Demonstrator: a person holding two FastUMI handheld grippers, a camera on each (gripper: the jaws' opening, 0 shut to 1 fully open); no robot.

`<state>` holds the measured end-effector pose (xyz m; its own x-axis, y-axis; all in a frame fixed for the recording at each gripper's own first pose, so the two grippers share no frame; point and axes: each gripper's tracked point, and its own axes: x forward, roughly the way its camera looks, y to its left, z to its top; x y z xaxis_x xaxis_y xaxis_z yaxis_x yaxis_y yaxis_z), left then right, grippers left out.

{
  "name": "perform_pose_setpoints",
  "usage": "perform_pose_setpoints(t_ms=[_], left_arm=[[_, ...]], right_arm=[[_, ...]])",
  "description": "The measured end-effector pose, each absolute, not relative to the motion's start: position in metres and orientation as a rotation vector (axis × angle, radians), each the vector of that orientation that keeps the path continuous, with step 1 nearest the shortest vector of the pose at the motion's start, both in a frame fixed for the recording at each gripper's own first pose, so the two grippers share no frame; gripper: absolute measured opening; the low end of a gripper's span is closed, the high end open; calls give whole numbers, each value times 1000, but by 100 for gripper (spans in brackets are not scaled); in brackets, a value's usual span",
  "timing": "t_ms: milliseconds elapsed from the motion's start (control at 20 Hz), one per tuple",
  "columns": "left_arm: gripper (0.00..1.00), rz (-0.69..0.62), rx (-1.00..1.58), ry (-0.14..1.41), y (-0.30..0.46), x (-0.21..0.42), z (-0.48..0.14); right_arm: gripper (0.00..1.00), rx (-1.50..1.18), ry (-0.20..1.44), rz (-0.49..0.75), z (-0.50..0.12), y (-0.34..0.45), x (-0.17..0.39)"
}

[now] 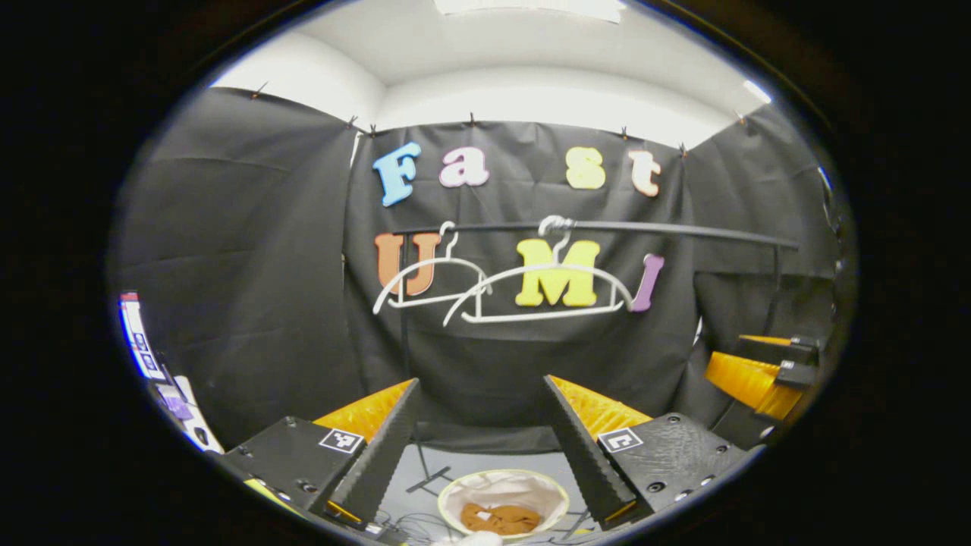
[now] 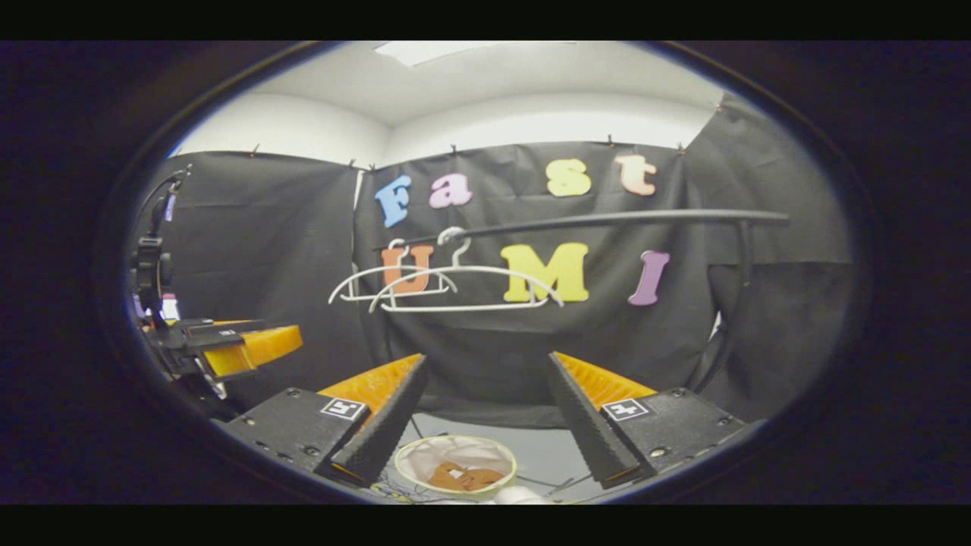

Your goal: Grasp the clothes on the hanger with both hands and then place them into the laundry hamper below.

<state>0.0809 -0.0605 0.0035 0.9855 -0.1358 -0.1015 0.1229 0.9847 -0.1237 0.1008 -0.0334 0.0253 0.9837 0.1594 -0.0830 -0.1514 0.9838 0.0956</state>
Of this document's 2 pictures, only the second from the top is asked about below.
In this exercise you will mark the white round object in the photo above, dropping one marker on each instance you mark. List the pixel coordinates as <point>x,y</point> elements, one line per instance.
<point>520,497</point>

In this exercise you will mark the white round laundry hamper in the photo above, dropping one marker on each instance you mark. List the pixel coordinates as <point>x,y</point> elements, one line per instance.
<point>425,455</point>

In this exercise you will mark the ceiling light panel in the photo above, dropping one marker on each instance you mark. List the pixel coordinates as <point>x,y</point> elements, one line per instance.
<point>440,51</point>

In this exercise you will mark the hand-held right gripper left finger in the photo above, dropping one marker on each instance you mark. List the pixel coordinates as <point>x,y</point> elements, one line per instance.
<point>387,432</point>

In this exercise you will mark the computer monitor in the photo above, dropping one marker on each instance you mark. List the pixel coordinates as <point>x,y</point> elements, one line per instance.
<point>171,307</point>

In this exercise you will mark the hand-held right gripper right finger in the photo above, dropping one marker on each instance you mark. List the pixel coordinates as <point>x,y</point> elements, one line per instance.
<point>592,432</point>

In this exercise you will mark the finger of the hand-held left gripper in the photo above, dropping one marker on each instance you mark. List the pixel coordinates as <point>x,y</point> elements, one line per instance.
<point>216,347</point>
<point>220,331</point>

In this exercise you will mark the black metal clothes rack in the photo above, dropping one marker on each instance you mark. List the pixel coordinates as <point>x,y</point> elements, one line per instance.
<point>607,219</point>

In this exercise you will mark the brown button-up shirt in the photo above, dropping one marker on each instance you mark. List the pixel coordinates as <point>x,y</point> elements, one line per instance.
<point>470,479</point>

